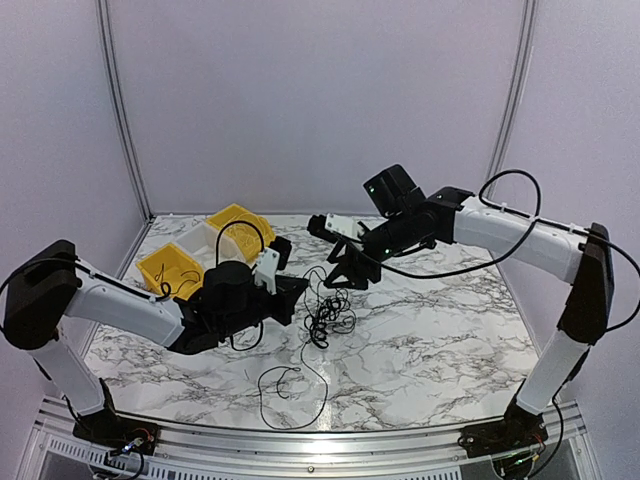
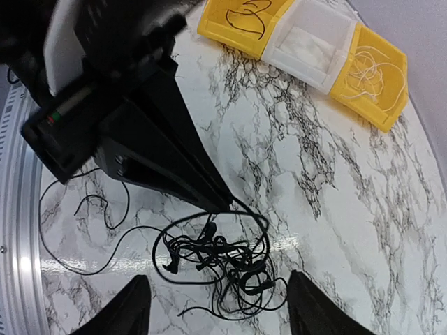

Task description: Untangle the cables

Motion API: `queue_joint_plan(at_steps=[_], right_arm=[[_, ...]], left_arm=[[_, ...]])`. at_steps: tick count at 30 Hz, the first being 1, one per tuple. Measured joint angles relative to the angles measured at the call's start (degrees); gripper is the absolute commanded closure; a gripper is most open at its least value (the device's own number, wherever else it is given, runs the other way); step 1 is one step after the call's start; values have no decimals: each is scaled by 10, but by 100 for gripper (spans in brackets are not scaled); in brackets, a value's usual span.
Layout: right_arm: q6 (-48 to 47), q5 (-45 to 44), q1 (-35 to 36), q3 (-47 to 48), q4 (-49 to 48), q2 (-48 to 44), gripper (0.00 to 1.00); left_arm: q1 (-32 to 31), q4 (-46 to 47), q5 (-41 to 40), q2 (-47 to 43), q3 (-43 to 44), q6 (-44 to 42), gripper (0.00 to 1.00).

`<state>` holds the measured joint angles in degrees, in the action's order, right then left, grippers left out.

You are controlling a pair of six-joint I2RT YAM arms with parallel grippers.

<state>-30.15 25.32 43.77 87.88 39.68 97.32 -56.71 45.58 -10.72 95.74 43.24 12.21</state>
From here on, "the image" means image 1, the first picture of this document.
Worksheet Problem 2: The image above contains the yellow bin far right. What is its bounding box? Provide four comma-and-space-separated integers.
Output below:
206, 203, 276, 263

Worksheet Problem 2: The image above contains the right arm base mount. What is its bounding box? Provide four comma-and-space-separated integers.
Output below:
457, 400, 548, 458

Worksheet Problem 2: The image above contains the corner aluminium post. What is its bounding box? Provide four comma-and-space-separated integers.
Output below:
486, 0, 539, 179
95, 0, 154, 223

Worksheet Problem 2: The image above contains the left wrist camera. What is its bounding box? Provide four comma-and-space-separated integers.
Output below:
253, 236, 292, 295

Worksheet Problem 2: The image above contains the yellow bin near left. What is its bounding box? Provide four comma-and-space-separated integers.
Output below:
136, 243, 204, 300

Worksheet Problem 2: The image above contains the aluminium front rail frame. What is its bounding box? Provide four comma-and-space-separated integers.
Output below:
14, 394, 591, 480

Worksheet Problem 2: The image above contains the yellow bin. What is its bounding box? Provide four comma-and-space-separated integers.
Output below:
206, 203, 276, 263
136, 243, 204, 300

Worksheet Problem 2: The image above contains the cable bundle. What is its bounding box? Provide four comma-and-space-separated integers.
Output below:
299, 264, 359, 351

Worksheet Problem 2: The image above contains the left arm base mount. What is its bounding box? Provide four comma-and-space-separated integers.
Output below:
67, 379, 160, 455

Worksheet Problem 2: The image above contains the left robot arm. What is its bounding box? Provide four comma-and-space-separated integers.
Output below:
1, 237, 309, 445

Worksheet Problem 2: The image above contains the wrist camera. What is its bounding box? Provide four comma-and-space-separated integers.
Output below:
253, 236, 292, 295
307, 214, 365, 243

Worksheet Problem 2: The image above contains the white translucent bin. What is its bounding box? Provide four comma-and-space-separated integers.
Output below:
174, 222, 245, 270

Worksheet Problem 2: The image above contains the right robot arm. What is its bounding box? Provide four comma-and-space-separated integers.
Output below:
315, 164, 639, 448

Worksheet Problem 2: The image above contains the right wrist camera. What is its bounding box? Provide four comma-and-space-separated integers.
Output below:
307, 214, 365, 243

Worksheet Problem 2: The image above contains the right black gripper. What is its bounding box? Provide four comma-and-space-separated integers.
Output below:
323, 212, 417, 292

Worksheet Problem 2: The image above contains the left corner aluminium post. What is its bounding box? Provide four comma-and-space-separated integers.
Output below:
95, 0, 154, 223

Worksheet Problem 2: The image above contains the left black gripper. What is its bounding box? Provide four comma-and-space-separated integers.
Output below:
218, 276, 308, 339

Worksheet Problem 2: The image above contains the white cable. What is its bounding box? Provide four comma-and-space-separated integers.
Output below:
224, 214, 266, 251

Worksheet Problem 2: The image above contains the right corner aluminium post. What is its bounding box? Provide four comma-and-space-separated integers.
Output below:
486, 0, 539, 179

